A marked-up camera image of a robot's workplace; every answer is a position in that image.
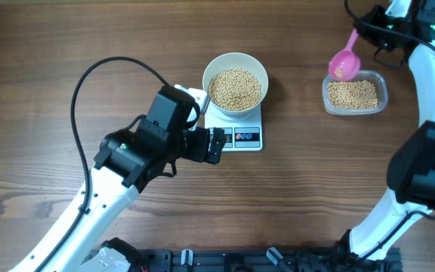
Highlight pink measuring scoop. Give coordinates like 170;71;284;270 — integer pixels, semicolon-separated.
328;29;361;82

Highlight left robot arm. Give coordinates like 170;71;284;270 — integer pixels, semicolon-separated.
15;85;224;271

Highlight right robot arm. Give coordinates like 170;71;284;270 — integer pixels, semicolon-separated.
330;1;435;271

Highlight white digital kitchen scale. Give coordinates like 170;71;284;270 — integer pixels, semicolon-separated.
205;104;263;152

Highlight soybeans in bowl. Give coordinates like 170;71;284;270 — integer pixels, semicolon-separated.
208;68;262;112

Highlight white bowl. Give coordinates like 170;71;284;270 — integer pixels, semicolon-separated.
202;52;269;116

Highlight soybeans in scoop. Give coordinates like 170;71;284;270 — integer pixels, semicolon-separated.
335;66;344;79

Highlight clear plastic container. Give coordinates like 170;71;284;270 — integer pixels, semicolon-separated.
322;70;388;116

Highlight yellow soybeans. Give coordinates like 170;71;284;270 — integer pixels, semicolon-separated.
327;80;378;110

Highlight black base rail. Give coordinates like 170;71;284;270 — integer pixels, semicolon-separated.
140;249;403;272

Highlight left black cable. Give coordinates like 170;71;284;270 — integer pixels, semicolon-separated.
32;55;171;272

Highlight black cable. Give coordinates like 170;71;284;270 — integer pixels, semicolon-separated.
32;55;171;272
344;0;435;261

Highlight right black cable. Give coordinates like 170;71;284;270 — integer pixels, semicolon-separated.
344;0;435;261

